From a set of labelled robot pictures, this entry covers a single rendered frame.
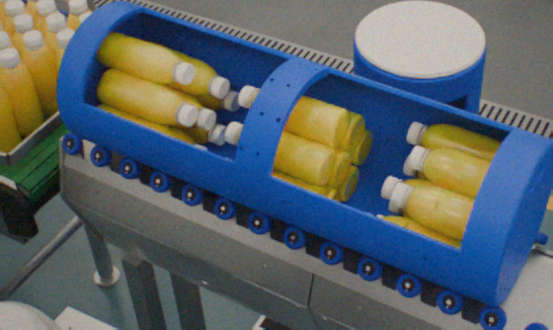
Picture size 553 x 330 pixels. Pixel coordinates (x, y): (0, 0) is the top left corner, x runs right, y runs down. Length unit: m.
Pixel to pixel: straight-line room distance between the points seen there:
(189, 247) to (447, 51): 0.67
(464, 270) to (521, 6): 2.68
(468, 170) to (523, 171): 0.13
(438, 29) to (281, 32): 1.86
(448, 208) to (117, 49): 0.70
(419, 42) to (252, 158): 0.58
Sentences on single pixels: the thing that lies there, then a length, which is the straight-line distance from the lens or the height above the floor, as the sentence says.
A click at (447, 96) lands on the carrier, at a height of 0.98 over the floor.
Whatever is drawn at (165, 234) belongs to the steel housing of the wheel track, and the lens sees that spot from 1.81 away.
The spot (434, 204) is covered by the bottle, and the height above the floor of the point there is 1.14.
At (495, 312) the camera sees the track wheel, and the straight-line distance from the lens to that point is 1.52.
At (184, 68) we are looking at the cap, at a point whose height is 1.17.
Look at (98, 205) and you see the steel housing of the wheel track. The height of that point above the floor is 0.85.
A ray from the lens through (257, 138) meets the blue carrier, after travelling 1.49.
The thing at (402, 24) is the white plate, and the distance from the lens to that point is 2.00.
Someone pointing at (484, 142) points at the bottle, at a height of 1.14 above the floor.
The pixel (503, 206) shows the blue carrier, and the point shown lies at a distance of 1.36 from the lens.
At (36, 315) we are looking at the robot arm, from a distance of 1.13.
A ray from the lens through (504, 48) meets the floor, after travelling 3.73.
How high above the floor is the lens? 2.17
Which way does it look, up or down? 41 degrees down
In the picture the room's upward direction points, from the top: 2 degrees counter-clockwise
